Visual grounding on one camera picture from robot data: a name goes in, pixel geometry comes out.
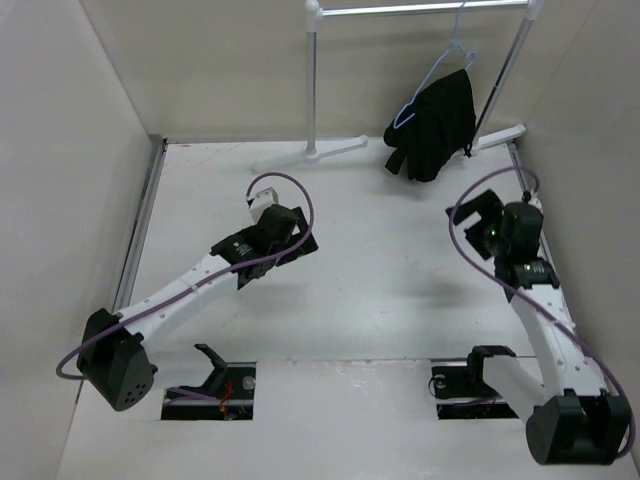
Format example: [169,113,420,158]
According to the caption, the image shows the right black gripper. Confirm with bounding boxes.
[445,189,510,260]

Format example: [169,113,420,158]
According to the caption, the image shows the black trousers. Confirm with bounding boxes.
[383,69,476,183]

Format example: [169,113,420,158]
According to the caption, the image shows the light blue wire hanger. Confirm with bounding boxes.
[392,0,477,131]

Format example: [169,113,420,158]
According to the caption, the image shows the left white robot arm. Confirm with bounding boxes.
[76,204,318,412]

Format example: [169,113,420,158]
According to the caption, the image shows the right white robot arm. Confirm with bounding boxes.
[446,190,632,465]

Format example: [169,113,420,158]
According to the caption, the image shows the white clothes rack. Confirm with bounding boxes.
[251,0,544,174]

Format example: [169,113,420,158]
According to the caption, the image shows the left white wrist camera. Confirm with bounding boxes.
[247,187,279,223]

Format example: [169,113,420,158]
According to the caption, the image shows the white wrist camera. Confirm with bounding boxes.
[522,190,543,212]
[247,187,279,223]

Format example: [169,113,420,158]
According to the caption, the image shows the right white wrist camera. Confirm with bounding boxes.
[522,190,543,212]

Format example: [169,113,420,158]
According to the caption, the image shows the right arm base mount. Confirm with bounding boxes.
[428,362,517,420]

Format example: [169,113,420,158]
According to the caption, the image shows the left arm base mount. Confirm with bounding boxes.
[160,343,257,421]

